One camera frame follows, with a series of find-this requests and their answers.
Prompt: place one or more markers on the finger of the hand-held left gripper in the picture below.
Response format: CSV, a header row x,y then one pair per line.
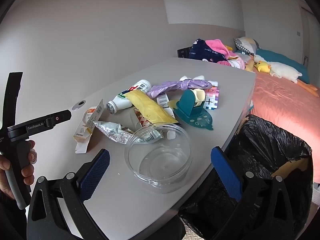
x,y
63,115

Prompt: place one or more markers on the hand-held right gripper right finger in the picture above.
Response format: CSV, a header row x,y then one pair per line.
x,y
225,172

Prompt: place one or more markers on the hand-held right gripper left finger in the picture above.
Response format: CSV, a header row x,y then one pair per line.
x,y
96,171

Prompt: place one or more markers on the clear glass bowl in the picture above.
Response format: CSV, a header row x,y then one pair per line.
x,y
160,165

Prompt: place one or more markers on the purple plastic bag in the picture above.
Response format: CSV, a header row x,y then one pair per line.
x,y
170,87

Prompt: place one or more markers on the person's left hand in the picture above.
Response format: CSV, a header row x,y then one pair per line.
x,y
32,155

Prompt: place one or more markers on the metal table grommet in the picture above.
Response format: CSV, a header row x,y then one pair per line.
x,y
78,104

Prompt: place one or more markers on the orange white carton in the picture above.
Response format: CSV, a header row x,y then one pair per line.
x,y
81,130

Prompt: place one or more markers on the crumpled silver wrapper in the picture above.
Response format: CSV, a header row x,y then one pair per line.
x,y
112,132

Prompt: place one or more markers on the white plastic bottle red print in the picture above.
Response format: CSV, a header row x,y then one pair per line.
x,y
117,103

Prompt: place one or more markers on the small white foam bit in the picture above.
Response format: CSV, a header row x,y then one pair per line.
x,y
171,135

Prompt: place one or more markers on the red white small box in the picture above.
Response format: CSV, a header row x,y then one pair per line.
x,y
141,118

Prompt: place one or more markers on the pink white block toy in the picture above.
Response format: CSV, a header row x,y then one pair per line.
x,y
211,100

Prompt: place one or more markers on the teal fish-shaped holder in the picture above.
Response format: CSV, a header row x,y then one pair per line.
x,y
186,105

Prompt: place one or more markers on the yellow plastic packet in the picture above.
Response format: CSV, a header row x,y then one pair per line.
x,y
150,107

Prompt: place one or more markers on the bed with pink sheet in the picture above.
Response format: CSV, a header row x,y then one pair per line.
x,y
282,100

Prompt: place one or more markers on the white pink clothes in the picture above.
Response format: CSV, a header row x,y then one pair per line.
x,y
237,62

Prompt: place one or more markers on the yellow duck plush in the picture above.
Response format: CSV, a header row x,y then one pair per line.
x,y
262,67

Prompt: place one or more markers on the white goose plush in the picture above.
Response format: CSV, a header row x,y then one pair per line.
x,y
285,71

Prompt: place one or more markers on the navy printed garment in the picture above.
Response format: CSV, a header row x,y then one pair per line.
x,y
202,50

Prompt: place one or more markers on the pink towel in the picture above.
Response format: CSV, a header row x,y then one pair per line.
x,y
217,46

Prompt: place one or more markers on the teal pillow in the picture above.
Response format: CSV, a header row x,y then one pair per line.
x,y
280,56

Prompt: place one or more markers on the grey checked pillow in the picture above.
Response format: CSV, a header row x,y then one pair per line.
x,y
246,45

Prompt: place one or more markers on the black switch panel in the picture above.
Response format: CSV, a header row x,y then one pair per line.
x,y
183,53

